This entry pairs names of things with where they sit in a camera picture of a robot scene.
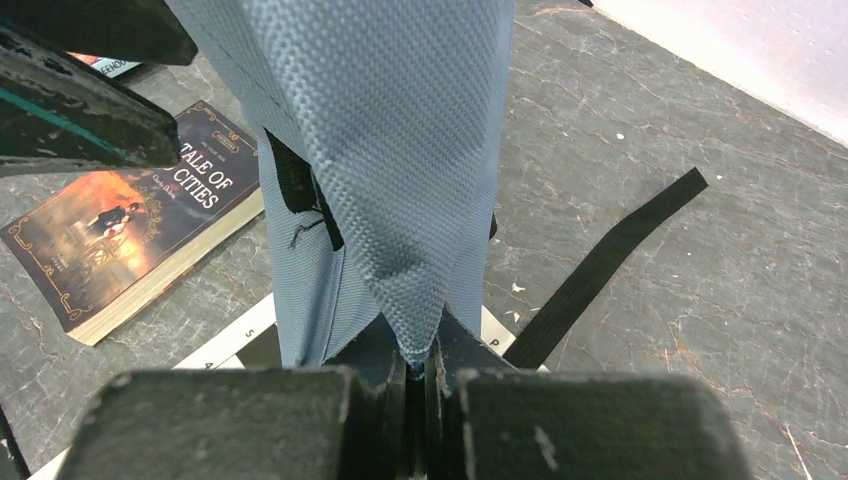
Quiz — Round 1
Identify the dark Tale of Two Cities book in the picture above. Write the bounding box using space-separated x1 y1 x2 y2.
1 101 263 346

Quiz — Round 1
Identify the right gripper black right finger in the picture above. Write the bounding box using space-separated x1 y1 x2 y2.
425 313 751 479

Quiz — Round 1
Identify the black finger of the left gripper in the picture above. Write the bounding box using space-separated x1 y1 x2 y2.
1 0 198 65
1 20 181 177

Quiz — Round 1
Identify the black white chess mat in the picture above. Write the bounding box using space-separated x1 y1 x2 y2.
29 292 551 480

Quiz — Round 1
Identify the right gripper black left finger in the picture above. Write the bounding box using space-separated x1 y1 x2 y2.
58 317 396 479

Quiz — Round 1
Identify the colourful treehouse book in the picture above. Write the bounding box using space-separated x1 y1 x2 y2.
70 52 140 78

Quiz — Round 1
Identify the blue grey backpack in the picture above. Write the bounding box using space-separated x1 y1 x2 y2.
165 0 709 371

